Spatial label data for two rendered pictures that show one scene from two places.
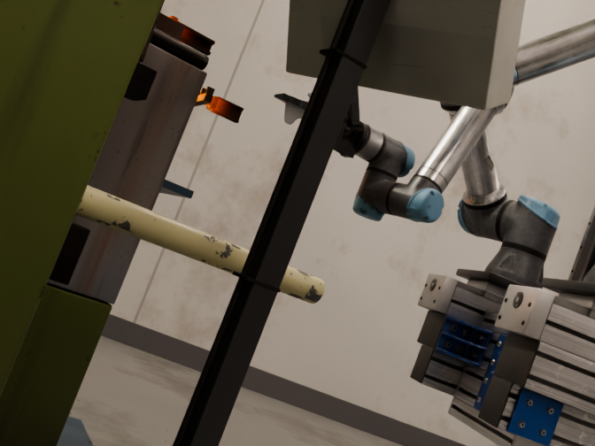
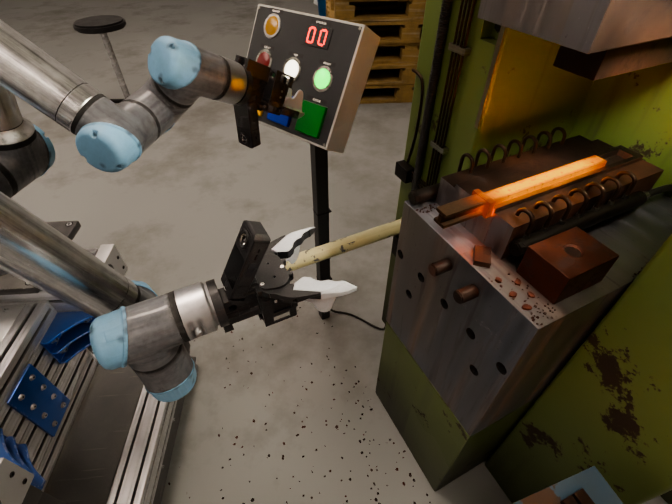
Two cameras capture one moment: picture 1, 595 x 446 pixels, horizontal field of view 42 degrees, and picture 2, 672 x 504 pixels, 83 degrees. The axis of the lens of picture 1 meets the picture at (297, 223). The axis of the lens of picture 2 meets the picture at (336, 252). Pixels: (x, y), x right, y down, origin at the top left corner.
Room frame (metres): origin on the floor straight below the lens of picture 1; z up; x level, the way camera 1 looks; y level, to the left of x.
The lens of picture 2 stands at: (2.08, 0.15, 1.42)
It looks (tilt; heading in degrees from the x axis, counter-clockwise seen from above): 44 degrees down; 184
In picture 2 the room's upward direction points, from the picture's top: straight up
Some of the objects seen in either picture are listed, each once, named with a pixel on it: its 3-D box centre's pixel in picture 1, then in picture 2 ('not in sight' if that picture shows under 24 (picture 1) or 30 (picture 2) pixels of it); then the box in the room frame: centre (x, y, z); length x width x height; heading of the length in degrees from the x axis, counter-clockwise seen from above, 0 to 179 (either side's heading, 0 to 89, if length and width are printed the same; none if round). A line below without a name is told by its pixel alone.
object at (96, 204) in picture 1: (208, 249); (345, 244); (1.22, 0.12, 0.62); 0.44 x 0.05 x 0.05; 120
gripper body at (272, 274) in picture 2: (336, 129); (253, 293); (1.72, -0.01, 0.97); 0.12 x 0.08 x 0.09; 120
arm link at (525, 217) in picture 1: (530, 224); not in sight; (2.01, -0.57, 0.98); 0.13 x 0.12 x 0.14; 42
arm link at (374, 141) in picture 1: (363, 141); (199, 311); (1.76, -0.07, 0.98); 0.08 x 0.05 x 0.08; 30
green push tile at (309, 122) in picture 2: not in sight; (311, 119); (1.19, 0.02, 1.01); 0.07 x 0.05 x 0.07; 55
